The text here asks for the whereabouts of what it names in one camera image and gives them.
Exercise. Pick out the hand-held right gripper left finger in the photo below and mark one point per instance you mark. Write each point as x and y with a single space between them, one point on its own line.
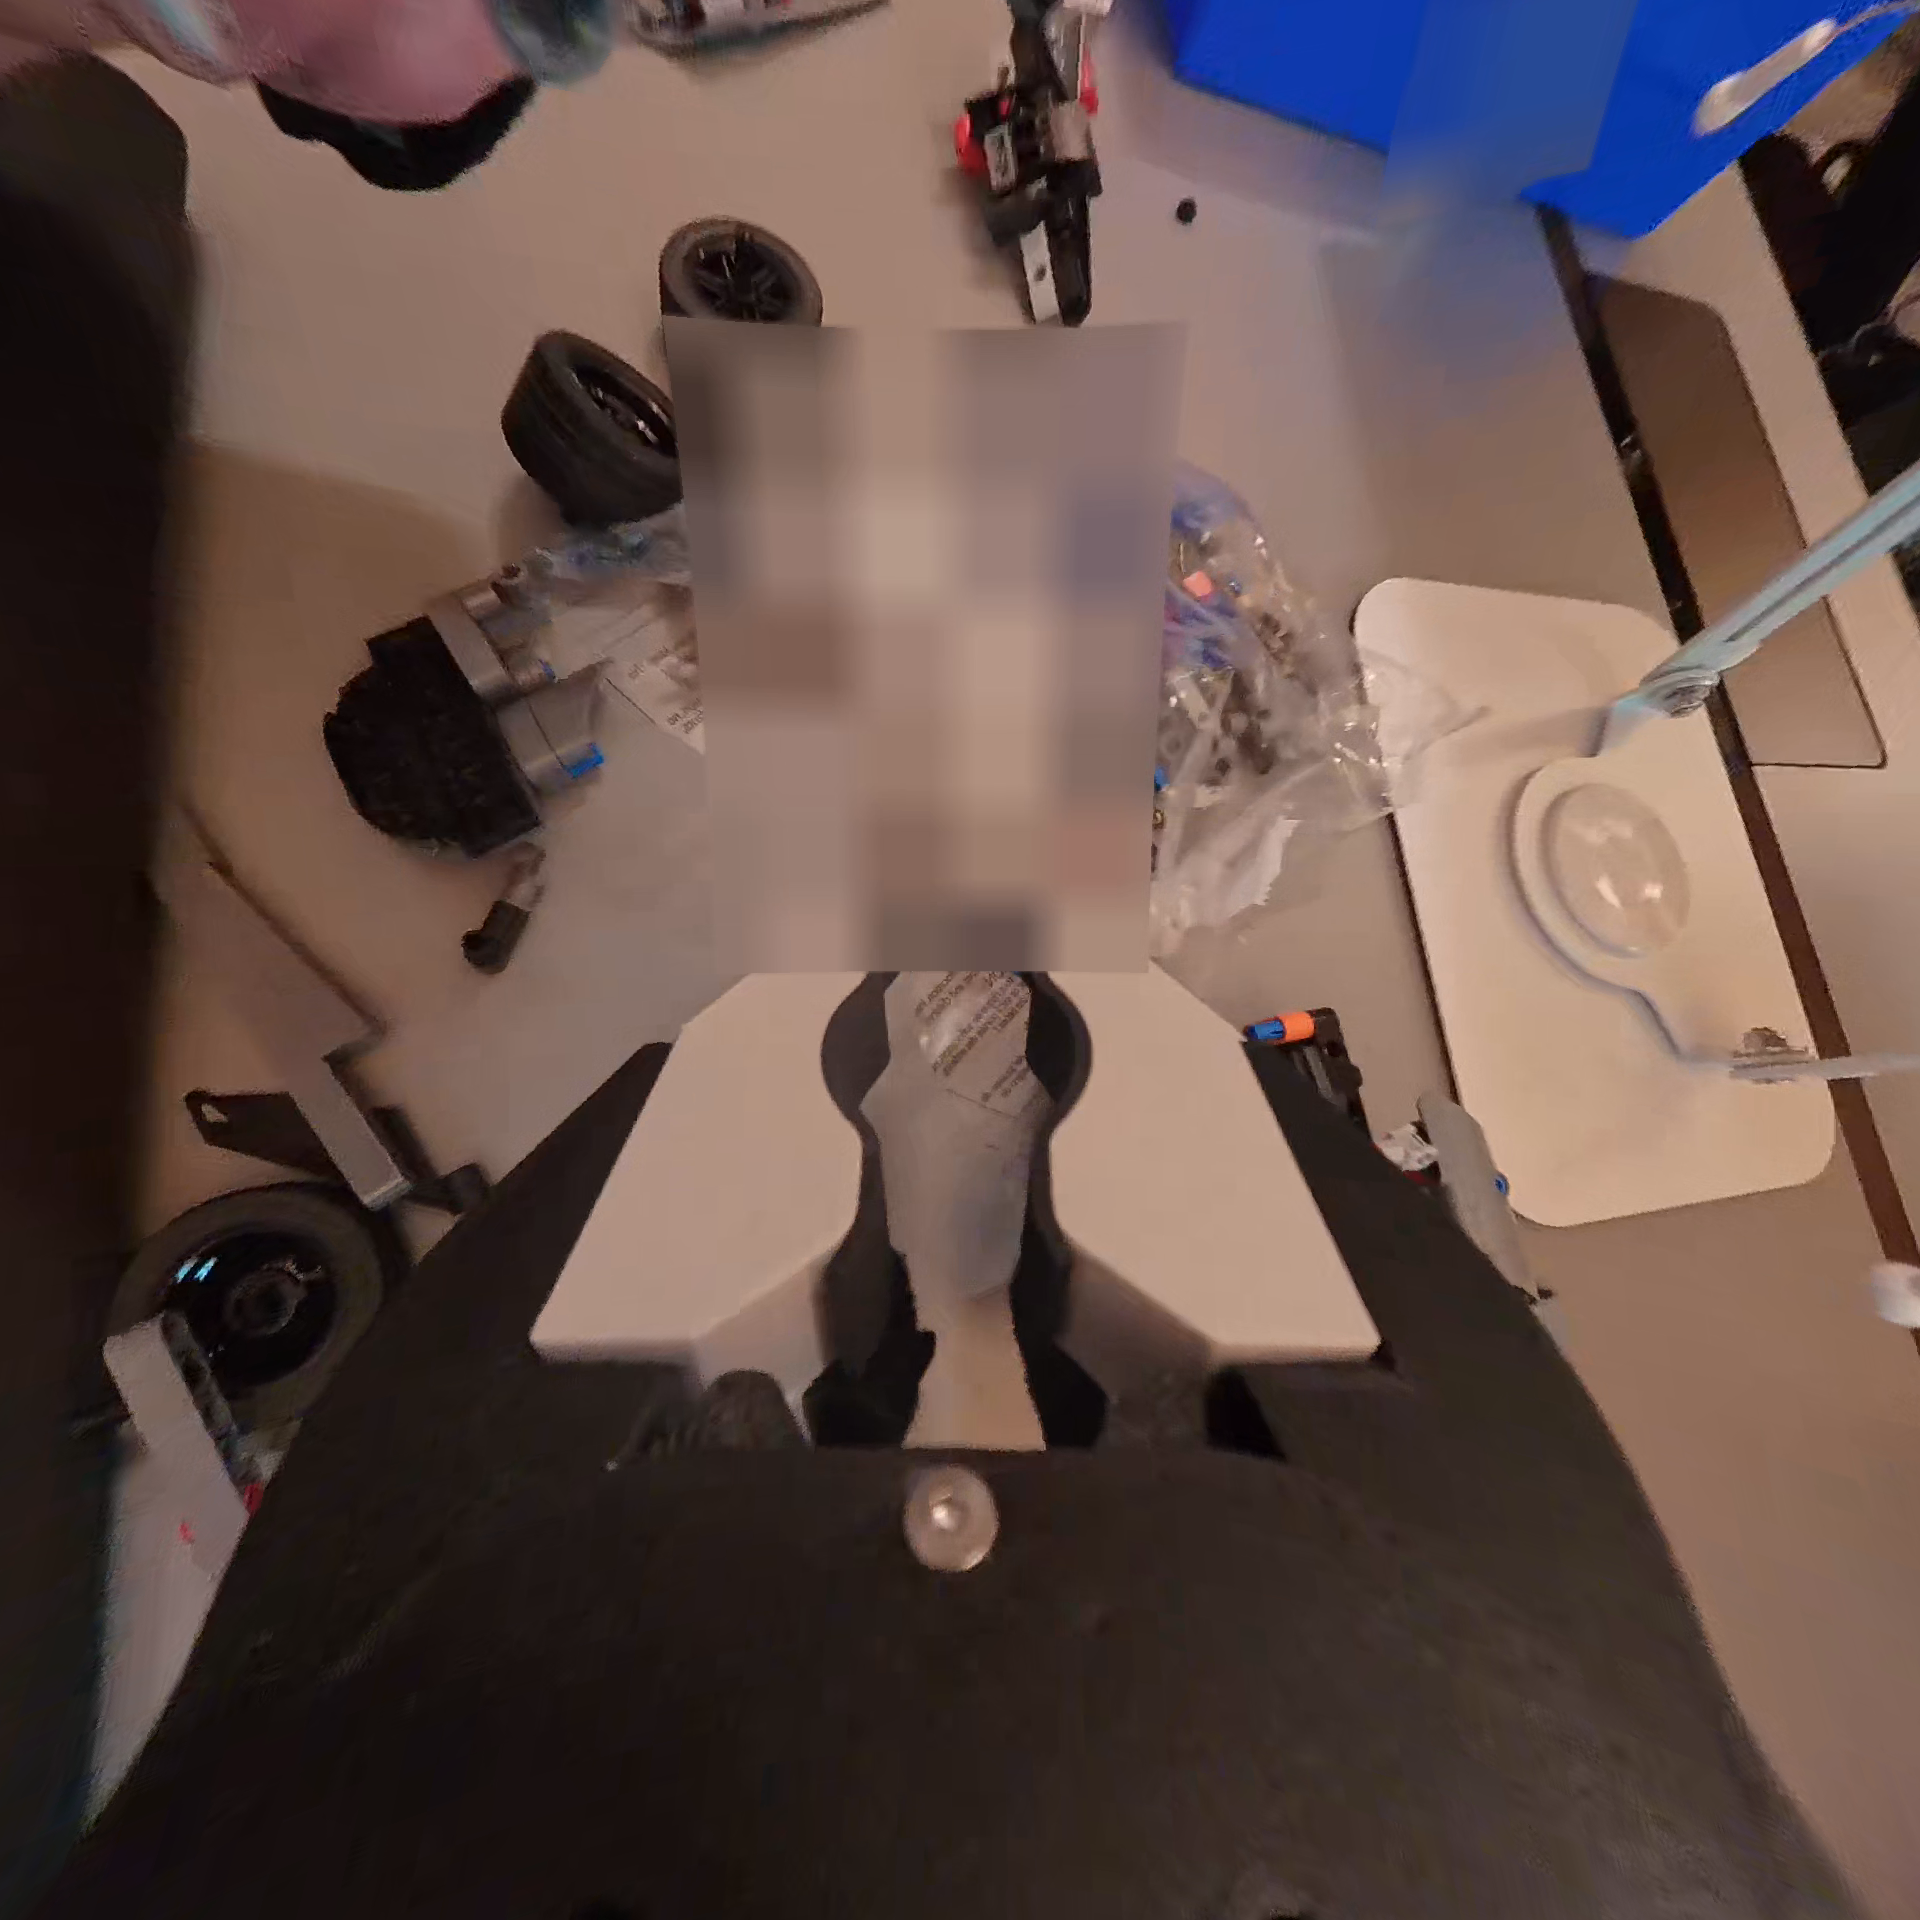
705 1200

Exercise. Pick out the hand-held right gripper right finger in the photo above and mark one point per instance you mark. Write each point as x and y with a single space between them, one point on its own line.
1201 1200

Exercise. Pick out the large toy brick car model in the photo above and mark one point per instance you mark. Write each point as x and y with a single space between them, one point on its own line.
1318 1049

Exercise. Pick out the clear bag with warning print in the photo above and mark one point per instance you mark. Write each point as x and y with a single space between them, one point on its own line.
974 1140

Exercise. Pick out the small black toy tyre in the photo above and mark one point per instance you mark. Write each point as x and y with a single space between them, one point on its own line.
733 269
578 427

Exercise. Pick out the white book stand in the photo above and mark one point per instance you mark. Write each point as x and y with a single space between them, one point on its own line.
1500 1049

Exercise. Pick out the flat brick assembly grey blade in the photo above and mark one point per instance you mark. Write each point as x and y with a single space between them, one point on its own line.
720 18

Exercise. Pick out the black toy brick connector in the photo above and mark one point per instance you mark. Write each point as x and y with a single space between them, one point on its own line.
502 915

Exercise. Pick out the large black toy wheel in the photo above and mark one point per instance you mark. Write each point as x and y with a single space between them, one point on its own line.
253 1298

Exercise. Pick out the clear bag of brick pieces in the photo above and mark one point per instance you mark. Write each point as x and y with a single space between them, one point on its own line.
1243 674

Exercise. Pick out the small bag of black pins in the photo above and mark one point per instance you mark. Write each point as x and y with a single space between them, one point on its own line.
637 660

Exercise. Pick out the small black red brick assembly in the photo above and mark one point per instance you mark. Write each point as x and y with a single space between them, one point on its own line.
1036 148

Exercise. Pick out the blue plastic bin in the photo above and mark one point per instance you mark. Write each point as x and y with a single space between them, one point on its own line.
1276 60

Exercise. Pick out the black brick bracket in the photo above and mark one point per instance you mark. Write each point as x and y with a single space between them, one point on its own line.
241 1118

